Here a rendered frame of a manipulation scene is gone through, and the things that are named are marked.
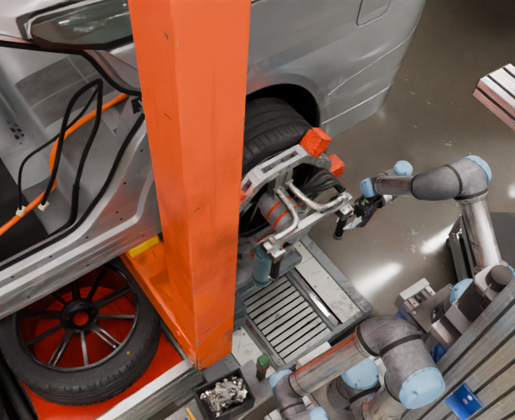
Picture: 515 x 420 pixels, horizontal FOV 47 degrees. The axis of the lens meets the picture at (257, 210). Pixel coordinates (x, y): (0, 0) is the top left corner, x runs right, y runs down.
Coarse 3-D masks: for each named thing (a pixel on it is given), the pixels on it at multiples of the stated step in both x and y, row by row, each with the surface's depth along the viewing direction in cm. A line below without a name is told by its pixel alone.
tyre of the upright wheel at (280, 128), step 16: (256, 112) 225; (272, 112) 228; (288, 112) 233; (256, 128) 220; (272, 128) 222; (288, 128) 224; (304, 128) 229; (256, 144) 217; (272, 144) 219; (288, 144) 226; (256, 160) 219
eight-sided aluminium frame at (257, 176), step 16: (272, 160) 220; (288, 160) 220; (304, 160) 224; (320, 160) 233; (256, 176) 216; (272, 176) 218; (256, 192) 219; (320, 192) 256; (240, 208) 221; (304, 208) 260; (240, 240) 251; (256, 240) 260
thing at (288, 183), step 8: (288, 176) 225; (288, 184) 228; (296, 192) 226; (344, 192) 228; (304, 200) 224; (336, 200) 225; (344, 200) 227; (312, 208) 224; (320, 208) 223; (328, 208) 224
